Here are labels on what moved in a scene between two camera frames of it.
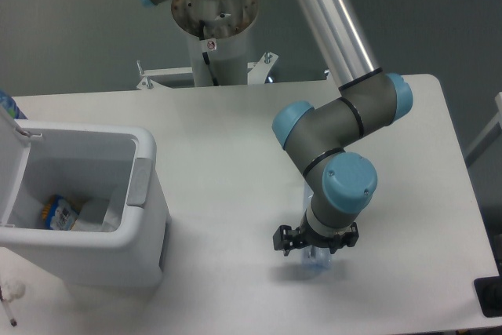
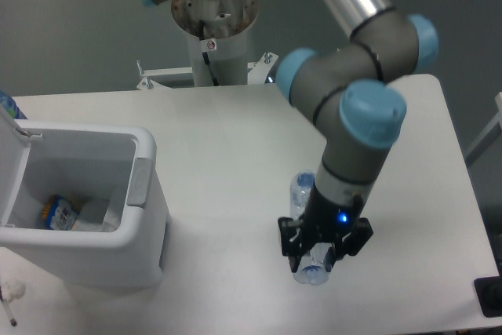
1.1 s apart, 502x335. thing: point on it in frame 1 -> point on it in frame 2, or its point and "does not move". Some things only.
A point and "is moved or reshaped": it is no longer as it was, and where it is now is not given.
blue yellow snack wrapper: (60, 213) does not move
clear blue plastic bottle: (317, 257) is moved or reshaped
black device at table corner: (489, 291) does not move
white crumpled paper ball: (11, 289) does not move
